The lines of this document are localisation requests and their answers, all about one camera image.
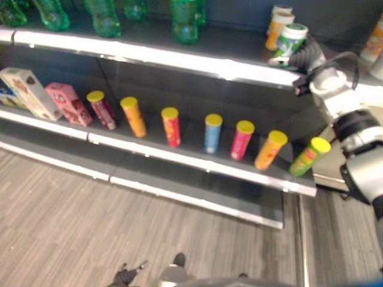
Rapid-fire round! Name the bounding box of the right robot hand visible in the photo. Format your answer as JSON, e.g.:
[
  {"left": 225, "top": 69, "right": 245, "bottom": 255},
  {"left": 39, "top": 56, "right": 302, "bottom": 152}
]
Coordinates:
[{"left": 268, "top": 34, "right": 327, "bottom": 74}]

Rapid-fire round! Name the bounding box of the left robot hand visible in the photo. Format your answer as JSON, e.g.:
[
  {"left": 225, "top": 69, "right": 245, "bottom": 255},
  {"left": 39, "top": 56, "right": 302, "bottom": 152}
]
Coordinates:
[{"left": 107, "top": 259, "right": 150, "bottom": 287}]

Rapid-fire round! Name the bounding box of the green and white canister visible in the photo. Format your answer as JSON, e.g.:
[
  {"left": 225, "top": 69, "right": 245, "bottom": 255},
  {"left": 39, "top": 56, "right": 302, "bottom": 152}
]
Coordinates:
[{"left": 273, "top": 23, "right": 309, "bottom": 62}]

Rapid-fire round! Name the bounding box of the orange canister with white lid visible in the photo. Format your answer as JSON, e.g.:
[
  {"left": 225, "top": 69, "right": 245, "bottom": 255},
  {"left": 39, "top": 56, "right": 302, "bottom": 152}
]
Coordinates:
[{"left": 265, "top": 4, "right": 296, "bottom": 51}]

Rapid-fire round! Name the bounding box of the silver robot leg with foot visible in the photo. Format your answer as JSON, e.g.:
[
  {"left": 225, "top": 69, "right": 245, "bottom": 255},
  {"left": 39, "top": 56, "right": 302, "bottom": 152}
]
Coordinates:
[{"left": 157, "top": 252, "right": 197, "bottom": 287}]

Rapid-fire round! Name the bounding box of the orange and white canister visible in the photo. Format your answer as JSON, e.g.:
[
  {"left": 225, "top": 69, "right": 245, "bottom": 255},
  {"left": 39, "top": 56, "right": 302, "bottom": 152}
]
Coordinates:
[{"left": 359, "top": 14, "right": 383, "bottom": 63}]

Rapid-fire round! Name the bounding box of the green chip tube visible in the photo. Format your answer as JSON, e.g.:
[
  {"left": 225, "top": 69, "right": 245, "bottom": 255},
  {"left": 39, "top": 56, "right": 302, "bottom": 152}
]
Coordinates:
[{"left": 288, "top": 136, "right": 332, "bottom": 178}]

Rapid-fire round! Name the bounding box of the orange chip tube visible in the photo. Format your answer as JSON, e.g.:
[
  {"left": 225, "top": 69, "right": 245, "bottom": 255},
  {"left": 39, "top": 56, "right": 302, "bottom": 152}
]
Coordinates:
[
  {"left": 254, "top": 130, "right": 288, "bottom": 171},
  {"left": 119, "top": 96, "right": 148, "bottom": 138}
]

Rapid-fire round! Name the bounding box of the pink chip tube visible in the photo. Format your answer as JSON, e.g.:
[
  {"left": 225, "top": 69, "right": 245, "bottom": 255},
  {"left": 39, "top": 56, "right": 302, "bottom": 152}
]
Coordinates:
[{"left": 230, "top": 120, "right": 256, "bottom": 161}]

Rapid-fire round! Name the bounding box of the green plastic bottle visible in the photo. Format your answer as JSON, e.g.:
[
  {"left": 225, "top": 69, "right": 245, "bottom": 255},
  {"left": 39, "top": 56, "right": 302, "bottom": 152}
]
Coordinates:
[
  {"left": 83, "top": 0, "right": 123, "bottom": 39},
  {"left": 123, "top": 0, "right": 148, "bottom": 22},
  {"left": 31, "top": 0, "right": 72, "bottom": 32},
  {"left": 197, "top": 0, "right": 208, "bottom": 28},
  {"left": 169, "top": 0, "right": 200, "bottom": 45},
  {"left": 0, "top": 0, "right": 29, "bottom": 28}
]

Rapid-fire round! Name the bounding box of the grey metal shelf unit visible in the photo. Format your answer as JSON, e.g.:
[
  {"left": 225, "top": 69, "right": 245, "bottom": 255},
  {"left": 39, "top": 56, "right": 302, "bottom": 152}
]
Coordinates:
[{"left": 0, "top": 5, "right": 383, "bottom": 230}]

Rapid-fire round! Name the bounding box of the blue chip tube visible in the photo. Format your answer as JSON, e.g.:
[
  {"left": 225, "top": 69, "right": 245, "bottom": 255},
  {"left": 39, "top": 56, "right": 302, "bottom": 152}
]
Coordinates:
[{"left": 203, "top": 113, "right": 224, "bottom": 155}]

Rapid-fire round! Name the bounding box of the dark red chip tube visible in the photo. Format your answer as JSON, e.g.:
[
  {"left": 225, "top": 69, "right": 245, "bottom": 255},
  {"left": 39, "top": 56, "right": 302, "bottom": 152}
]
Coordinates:
[{"left": 86, "top": 90, "right": 117, "bottom": 131}]

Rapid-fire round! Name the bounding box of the pink snack box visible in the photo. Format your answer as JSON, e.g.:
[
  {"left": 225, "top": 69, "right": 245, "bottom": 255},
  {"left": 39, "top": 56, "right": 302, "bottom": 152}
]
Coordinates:
[{"left": 44, "top": 82, "right": 94, "bottom": 127}]

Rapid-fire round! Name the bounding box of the white snack box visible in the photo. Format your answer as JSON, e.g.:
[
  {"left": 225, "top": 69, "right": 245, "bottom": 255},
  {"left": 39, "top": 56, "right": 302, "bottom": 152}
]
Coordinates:
[{"left": 0, "top": 67, "right": 63, "bottom": 122}]

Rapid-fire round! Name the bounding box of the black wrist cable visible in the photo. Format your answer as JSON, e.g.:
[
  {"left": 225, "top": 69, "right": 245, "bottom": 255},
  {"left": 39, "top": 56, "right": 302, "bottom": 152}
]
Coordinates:
[{"left": 309, "top": 51, "right": 360, "bottom": 90}]

